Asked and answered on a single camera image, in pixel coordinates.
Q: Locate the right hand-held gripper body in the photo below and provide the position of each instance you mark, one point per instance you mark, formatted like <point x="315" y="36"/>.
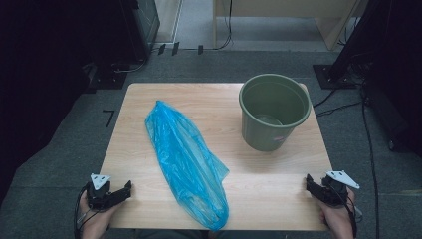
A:
<point x="333" y="195"/>

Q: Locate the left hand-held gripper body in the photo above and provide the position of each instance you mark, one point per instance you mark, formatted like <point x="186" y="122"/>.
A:
<point x="99" y="197"/>

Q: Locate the green plastic bucket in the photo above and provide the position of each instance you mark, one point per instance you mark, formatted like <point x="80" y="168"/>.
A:
<point x="265" y="136"/>

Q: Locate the blue plastic bag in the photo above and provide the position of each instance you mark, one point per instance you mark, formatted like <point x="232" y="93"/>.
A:
<point x="185" y="159"/>

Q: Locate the person's left hand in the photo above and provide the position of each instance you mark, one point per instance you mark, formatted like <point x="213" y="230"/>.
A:
<point x="96" y="220"/>

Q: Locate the person's right hand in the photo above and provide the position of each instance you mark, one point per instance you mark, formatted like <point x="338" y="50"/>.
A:
<point x="338" y="219"/>

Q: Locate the yellow floor tape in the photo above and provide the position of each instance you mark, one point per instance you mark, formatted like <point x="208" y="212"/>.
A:
<point x="409" y="192"/>

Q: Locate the dark square floor plate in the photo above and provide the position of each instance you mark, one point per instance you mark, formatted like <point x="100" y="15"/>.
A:
<point x="111" y="80"/>

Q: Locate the dark curtain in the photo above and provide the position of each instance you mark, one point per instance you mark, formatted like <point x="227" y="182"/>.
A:
<point x="40" y="83"/>

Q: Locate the black slanted stand column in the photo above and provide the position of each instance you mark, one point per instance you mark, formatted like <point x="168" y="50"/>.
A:
<point x="358" y="40"/>

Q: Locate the dark cabinet with glass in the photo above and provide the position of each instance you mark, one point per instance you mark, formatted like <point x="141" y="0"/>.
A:
<point x="147" y="20"/>

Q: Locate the light wooden desk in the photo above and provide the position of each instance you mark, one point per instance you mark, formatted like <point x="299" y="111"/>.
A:
<point x="282" y="8"/>

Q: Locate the black stand base plate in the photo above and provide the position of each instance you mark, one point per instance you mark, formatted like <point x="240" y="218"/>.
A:
<point x="323" y="77"/>

